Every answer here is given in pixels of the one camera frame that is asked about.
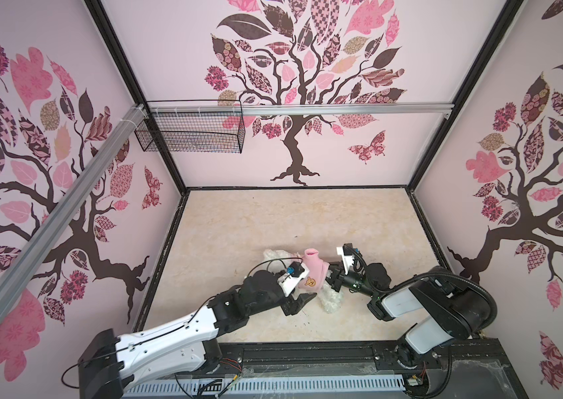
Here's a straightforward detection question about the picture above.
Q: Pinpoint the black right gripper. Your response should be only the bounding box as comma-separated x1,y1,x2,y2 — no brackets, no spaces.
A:
316,262,378,301

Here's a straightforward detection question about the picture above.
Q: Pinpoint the pink teddy hoodie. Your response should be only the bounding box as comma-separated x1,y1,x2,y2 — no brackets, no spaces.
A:
299,249,330,293

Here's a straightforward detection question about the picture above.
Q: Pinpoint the white teddy bear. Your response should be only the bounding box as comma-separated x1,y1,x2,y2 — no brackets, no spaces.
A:
263,249,343,314

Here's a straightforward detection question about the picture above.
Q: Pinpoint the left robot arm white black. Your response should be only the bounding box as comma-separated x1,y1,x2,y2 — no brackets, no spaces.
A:
77,262,315,398

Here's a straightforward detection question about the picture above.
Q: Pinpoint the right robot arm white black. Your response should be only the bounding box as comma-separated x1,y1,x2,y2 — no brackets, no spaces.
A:
326,262,497,368

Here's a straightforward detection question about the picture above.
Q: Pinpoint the right black corrugated cable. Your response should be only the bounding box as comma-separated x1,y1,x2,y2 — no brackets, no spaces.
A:
350,248,497,340

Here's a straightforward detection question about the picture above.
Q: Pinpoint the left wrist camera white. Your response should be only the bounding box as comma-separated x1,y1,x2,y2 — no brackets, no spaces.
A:
277,262,310,297

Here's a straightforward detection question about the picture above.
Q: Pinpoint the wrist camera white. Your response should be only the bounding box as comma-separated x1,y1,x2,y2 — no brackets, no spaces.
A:
277,262,310,297
336,243,361,274

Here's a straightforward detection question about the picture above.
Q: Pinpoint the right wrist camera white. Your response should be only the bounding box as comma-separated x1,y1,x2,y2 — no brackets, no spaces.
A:
336,243,361,274

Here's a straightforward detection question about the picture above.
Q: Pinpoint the left black camera cable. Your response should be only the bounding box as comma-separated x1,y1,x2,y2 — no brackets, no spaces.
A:
245,258,292,280

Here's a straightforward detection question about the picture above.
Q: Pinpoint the white slotted cable duct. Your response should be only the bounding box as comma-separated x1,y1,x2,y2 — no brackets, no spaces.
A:
123,375,405,398

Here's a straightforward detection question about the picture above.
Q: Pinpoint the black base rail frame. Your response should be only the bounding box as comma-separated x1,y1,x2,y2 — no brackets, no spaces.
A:
96,340,529,399

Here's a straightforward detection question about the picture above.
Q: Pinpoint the black wire basket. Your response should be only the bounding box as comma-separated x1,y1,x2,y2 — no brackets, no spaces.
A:
135,100,246,154

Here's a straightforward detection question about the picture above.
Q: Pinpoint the back aluminium rail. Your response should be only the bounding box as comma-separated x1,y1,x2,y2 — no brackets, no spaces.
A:
149,102,454,116

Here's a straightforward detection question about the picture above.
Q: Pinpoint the aluminium rail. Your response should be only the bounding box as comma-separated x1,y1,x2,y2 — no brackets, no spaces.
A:
0,104,147,324
149,102,454,116

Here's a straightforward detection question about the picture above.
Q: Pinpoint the left aluminium rail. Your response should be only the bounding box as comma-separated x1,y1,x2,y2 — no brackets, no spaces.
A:
0,104,147,324

